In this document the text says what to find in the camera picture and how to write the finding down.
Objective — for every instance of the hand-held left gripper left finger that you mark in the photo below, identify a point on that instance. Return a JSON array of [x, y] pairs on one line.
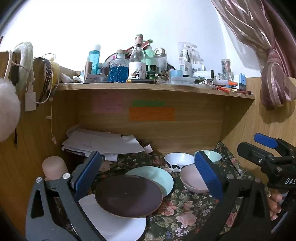
[[89, 172]]

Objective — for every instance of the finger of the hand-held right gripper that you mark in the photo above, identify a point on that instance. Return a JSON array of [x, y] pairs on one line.
[[249, 150], [266, 140]]

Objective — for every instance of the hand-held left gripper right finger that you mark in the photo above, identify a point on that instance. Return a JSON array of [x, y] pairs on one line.
[[208, 173]]

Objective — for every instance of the dark brown plate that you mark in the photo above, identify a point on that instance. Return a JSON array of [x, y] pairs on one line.
[[127, 197]]

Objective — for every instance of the mint green plate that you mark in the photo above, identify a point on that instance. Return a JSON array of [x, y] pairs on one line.
[[159, 178]]

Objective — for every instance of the white plate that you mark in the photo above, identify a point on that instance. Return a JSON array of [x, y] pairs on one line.
[[108, 226]]

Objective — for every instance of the person's right hand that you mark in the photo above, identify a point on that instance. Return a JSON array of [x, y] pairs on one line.
[[275, 204]]

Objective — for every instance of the pink bowl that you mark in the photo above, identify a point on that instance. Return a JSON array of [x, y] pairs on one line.
[[192, 178]]

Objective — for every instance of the mint green bowl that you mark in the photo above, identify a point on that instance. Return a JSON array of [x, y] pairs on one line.
[[214, 156]]

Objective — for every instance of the stack of white papers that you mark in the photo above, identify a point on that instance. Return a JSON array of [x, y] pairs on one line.
[[104, 143]]

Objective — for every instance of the white bowl with black pattern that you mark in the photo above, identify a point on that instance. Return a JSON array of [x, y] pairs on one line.
[[178, 160]]

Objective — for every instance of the pale pink mug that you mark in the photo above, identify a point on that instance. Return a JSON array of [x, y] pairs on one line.
[[54, 166]]

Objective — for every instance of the dark floral tablecloth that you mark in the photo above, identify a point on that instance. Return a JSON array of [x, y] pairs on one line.
[[185, 208]]

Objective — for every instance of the wooden desk hutch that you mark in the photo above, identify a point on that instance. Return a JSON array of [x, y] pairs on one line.
[[185, 129]]

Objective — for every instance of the small blue box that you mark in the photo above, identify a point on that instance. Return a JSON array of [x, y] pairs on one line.
[[242, 82]]

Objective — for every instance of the pink curtain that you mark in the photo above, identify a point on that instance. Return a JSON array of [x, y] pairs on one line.
[[272, 69]]

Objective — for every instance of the pink sticky note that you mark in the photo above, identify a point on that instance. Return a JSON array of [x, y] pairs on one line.
[[107, 103]]

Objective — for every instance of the orange sticky note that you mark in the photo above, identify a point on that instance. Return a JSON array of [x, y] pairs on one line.
[[151, 114]]

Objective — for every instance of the glass jar with sticks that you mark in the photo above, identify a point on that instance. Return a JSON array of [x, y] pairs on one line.
[[226, 66]]

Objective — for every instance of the green sticky note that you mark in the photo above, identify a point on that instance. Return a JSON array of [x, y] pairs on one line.
[[149, 103]]

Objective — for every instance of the white charger adapter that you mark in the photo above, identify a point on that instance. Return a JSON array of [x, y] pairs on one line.
[[30, 102]]

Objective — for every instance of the clear plastic box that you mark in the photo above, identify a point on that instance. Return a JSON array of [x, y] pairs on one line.
[[182, 81]]

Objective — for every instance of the brown cosmetic tube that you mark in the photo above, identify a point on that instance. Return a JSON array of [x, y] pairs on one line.
[[87, 69]]

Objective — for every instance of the faceted glass bottle blue liquid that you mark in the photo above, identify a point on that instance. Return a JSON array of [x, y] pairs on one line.
[[118, 71]]

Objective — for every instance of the round blue tin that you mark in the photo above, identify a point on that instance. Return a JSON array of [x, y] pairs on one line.
[[176, 73]]

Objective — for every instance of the black and gold tube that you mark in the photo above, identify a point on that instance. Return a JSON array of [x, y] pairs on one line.
[[141, 81]]

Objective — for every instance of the clear blister pack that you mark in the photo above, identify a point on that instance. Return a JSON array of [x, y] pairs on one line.
[[187, 60]]

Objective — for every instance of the dark braided headband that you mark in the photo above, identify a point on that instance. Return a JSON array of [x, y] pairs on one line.
[[47, 69]]

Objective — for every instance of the clear blue toner bottle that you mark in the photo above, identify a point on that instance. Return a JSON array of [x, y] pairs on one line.
[[94, 60]]

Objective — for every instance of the clear glass bottle pink cap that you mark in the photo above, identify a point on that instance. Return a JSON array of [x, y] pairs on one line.
[[137, 69]]

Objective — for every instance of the dark green small bottle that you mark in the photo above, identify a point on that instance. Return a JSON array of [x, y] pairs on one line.
[[150, 74]]

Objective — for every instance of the silver capped clear bottle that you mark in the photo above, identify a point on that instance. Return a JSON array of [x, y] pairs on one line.
[[160, 60]]

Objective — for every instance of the white plush headband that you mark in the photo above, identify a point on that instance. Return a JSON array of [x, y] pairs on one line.
[[25, 60]]

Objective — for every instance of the mint green pump bottle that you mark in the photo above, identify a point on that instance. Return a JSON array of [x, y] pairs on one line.
[[150, 58]]

